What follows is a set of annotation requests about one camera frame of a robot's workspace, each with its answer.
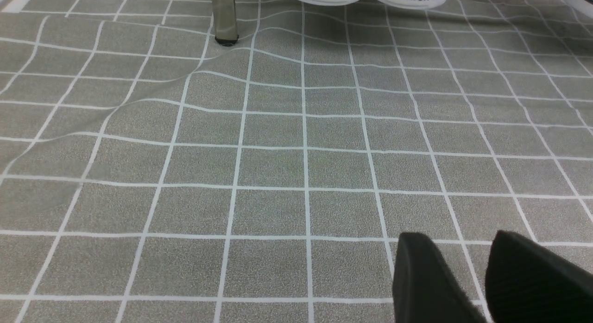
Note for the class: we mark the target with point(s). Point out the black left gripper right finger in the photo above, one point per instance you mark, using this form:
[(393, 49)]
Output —
[(527, 283)]

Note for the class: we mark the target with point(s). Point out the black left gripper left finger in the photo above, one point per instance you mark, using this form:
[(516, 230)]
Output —
[(424, 289)]

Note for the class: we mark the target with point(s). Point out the steel shoe rack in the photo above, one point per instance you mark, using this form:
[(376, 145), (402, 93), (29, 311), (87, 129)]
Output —
[(225, 22)]

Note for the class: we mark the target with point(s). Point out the black canvas sneaker left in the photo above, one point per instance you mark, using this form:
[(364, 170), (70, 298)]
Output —
[(577, 1)]

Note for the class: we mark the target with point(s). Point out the grey grid floor cloth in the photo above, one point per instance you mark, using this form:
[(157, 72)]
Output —
[(152, 175)]

